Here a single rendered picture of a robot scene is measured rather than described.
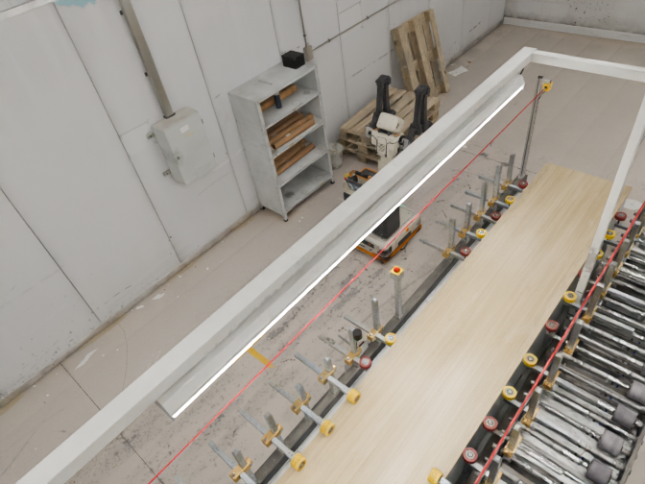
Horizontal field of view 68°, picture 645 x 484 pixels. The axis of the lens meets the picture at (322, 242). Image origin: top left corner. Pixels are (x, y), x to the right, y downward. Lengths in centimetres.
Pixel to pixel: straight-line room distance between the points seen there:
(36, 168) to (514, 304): 375
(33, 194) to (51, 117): 63
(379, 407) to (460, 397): 49
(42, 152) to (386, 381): 313
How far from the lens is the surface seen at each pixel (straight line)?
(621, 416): 336
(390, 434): 301
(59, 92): 434
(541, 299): 365
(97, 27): 441
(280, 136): 538
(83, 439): 155
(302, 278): 174
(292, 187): 595
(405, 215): 512
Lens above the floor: 364
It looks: 43 degrees down
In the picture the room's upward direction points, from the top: 11 degrees counter-clockwise
